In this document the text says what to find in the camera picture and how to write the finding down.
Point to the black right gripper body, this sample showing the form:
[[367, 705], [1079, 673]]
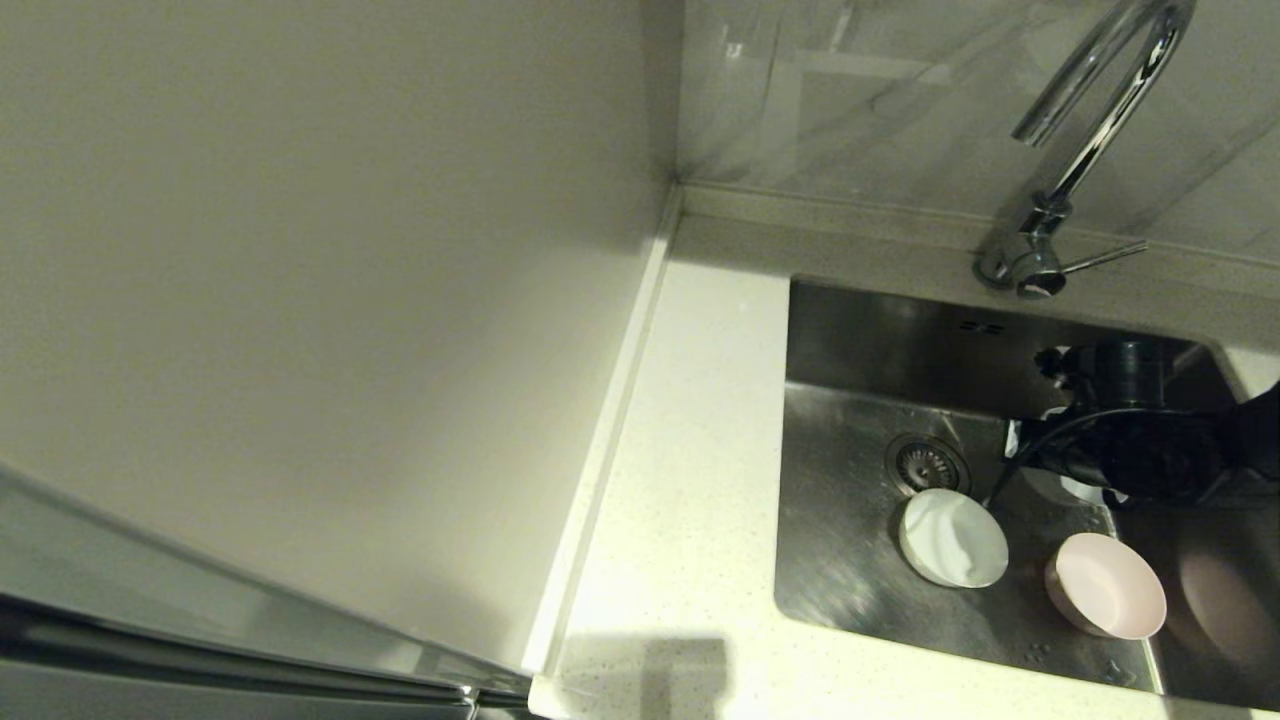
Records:
[[1150, 460]]

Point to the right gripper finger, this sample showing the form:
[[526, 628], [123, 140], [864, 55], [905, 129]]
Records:
[[1020, 440], [1058, 368]]

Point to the white bowl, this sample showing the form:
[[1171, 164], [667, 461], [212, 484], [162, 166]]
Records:
[[953, 540]]

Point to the thin chrome faucet lever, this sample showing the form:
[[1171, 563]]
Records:
[[1108, 256]]

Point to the pink bowl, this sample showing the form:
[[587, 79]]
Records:
[[1107, 588]]

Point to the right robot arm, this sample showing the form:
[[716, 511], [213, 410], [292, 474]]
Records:
[[1260, 430]]

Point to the stainless steel sink basin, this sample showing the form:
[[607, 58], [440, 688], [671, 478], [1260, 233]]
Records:
[[860, 590]]

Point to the round metal drain strainer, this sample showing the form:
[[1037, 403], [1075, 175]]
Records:
[[925, 462]]

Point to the chrome gooseneck faucet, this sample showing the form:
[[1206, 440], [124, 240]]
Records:
[[1085, 163]]

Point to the white countertop trim strip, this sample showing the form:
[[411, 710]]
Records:
[[600, 450]]

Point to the shiny steel appliance edge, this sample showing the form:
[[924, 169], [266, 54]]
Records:
[[100, 632]]

